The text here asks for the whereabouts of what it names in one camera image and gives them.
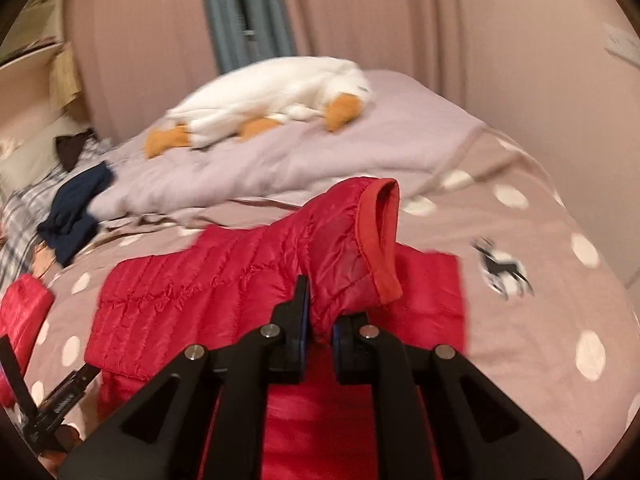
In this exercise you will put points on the navy garment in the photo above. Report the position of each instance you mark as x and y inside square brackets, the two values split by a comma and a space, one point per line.
[70, 215]

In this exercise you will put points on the white wall socket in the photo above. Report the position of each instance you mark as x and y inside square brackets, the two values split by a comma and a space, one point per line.
[622, 45]

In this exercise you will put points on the blue-grey curtain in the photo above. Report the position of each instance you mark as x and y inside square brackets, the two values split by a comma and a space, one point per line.
[245, 15]

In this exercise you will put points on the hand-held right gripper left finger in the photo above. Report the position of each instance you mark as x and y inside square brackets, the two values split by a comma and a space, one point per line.
[301, 330]

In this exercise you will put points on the pink curtain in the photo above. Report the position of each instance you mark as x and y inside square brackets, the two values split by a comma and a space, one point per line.
[145, 35]
[380, 15]

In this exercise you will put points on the white goose plush toy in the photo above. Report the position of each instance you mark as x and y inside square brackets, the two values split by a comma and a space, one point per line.
[270, 90]

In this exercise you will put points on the white wall shelf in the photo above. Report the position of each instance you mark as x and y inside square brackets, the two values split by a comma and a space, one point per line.
[25, 60]

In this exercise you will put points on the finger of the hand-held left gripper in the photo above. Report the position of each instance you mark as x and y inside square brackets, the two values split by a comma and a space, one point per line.
[15, 380]
[70, 392]

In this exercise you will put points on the polka dot bed cover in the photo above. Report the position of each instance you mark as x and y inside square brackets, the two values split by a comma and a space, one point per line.
[525, 310]

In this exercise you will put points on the red cloth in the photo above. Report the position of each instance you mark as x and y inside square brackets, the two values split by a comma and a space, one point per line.
[20, 315]

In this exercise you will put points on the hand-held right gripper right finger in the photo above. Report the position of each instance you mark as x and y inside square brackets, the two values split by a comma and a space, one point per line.
[345, 355]

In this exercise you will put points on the white pillow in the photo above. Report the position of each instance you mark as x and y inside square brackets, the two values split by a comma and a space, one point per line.
[30, 155]

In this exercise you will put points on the dark brown cloth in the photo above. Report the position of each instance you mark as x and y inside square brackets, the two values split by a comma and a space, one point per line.
[70, 147]

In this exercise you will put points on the peach cloth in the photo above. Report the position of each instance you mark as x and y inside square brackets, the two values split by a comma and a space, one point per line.
[44, 262]

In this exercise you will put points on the red down jacket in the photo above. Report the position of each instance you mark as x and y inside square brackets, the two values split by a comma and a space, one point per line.
[225, 280]

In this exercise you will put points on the lilac blanket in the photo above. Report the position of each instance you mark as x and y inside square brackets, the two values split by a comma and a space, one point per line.
[320, 155]

